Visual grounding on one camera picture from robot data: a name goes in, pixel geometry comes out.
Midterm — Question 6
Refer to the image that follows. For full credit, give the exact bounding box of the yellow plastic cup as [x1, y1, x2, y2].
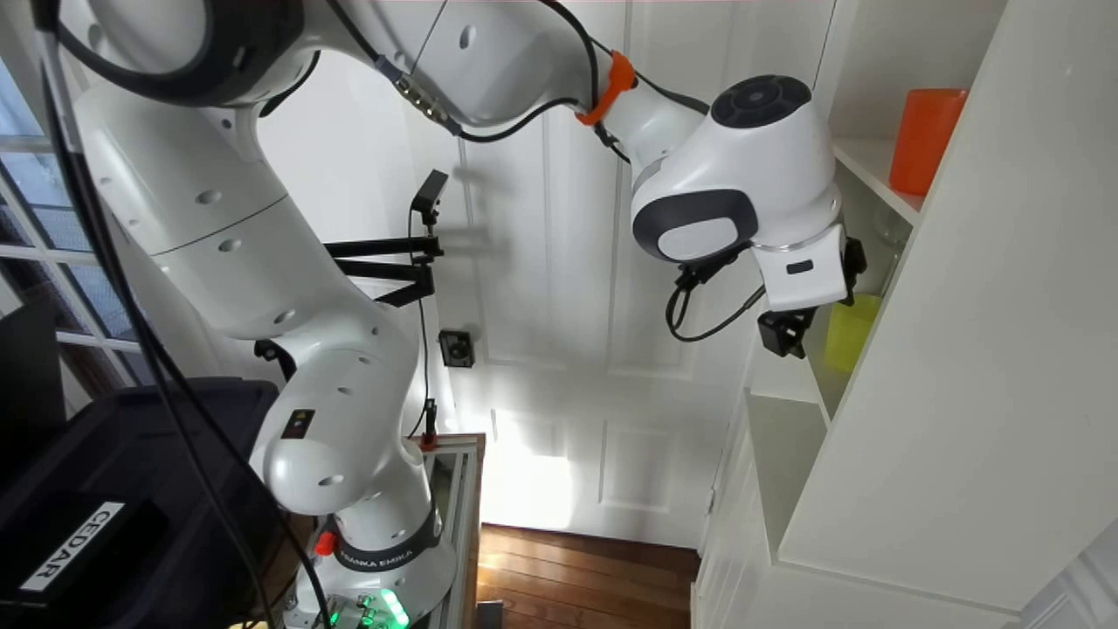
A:
[819, 295, 883, 378]

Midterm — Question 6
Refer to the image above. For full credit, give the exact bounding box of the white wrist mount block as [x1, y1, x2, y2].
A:
[750, 225, 849, 314]

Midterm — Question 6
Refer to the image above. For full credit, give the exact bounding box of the black camera on stand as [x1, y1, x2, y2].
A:
[409, 166, 455, 226]

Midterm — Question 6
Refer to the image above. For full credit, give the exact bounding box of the white panelled door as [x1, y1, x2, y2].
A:
[253, 0, 840, 552]

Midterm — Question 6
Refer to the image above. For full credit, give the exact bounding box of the window with white frame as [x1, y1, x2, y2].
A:
[0, 57, 159, 394]

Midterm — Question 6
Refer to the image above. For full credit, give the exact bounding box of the robot base table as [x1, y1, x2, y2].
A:
[413, 431, 487, 629]

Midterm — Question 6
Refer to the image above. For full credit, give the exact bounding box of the white shelf unit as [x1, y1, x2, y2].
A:
[690, 0, 1118, 629]

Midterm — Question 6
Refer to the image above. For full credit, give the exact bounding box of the short black wrist cable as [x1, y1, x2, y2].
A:
[662, 240, 773, 348]

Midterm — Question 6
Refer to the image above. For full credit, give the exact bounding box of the black door latch plate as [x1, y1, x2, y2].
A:
[436, 328, 479, 369]

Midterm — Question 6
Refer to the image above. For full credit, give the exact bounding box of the long black arm cable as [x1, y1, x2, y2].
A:
[31, 0, 343, 629]

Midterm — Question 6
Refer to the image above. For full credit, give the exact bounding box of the black equipment case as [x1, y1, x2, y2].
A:
[0, 378, 291, 629]

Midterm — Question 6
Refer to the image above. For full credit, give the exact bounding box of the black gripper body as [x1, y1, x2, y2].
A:
[754, 305, 819, 361]

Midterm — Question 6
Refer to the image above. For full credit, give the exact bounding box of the orange plastic cup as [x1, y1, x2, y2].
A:
[888, 88, 971, 201]

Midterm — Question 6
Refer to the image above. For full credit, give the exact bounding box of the orange cable clip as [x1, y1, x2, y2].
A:
[576, 50, 642, 130]

